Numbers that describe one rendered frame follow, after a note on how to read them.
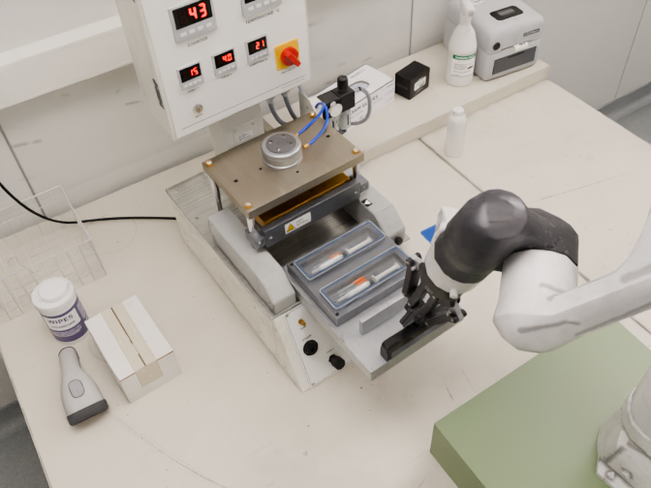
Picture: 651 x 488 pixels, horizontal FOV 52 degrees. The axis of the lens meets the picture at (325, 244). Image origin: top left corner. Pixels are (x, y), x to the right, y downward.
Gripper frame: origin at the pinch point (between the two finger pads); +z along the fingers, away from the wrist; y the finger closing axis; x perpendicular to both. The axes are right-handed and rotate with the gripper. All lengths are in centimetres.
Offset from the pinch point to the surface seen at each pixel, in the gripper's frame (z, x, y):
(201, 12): -16, -5, -62
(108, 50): 19, -12, -90
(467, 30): 28, 78, -60
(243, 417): 31.5, -29.2, -5.4
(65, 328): 39, -50, -44
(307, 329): 20.9, -10.8, -11.6
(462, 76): 41, 78, -54
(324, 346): 24.8, -8.8, -7.6
